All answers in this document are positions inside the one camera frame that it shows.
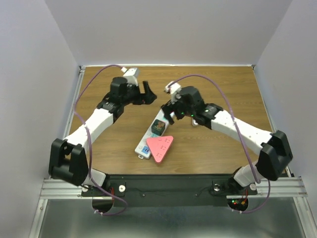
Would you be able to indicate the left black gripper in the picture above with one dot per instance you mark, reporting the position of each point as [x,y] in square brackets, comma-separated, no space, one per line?
[150,95]

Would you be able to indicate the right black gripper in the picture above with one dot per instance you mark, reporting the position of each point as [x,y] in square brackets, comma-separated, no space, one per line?
[174,106]

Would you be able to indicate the white colourful power strip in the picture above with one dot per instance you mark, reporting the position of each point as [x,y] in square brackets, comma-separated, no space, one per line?
[142,149]

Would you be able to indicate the dark green cube adapter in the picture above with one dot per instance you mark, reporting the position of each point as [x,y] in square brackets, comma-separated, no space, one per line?
[158,127]

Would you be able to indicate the pink triangular power socket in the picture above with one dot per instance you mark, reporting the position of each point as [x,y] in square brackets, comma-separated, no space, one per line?
[159,147]

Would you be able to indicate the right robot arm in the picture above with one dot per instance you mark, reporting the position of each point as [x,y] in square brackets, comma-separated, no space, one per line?
[216,118]

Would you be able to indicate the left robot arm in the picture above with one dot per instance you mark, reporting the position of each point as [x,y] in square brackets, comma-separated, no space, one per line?
[71,157]

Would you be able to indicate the white triangular power socket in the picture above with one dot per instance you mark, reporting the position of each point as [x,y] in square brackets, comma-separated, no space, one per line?
[194,123]

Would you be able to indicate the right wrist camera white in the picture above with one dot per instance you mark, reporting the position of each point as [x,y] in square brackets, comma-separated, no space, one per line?
[173,89]

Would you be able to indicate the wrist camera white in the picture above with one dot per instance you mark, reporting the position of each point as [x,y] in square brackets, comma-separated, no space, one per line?
[131,75]
[173,89]

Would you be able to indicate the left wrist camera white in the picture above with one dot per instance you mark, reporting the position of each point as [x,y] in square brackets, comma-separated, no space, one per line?
[131,75]

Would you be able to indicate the back aluminium rail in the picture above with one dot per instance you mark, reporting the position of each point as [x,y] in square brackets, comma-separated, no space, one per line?
[171,65]

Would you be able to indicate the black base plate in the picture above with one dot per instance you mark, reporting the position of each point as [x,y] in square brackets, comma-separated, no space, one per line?
[175,190]

